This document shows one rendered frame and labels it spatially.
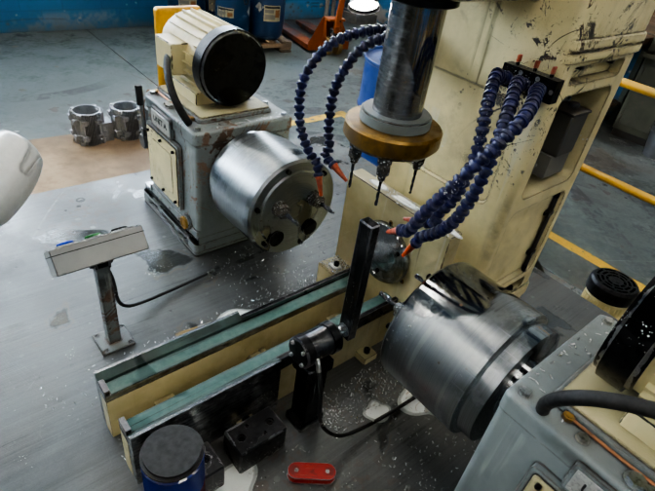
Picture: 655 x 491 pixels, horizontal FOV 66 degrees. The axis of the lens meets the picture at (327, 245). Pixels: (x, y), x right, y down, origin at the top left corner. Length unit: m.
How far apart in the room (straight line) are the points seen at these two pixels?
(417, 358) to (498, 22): 0.61
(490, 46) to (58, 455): 1.07
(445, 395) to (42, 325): 0.88
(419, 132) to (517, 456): 0.53
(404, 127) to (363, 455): 0.61
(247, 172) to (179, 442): 0.73
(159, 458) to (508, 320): 0.54
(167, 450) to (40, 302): 0.86
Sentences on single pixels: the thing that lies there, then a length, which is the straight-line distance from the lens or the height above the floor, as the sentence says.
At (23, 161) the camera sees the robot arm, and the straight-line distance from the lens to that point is 0.90.
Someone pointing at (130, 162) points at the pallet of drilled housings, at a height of 0.15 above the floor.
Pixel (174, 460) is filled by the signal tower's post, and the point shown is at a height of 1.22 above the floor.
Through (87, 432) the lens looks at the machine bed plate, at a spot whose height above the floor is 0.80.
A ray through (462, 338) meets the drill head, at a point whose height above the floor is 1.13.
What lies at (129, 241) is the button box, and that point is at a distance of 1.05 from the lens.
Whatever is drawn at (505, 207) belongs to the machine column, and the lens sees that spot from 1.07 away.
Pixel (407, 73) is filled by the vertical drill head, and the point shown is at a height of 1.44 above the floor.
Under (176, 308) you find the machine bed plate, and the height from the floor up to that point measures 0.80.
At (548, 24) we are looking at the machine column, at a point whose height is 1.53.
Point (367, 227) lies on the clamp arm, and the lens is 0.79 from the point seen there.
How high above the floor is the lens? 1.68
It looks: 36 degrees down
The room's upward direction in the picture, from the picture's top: 9 degrees clockwise
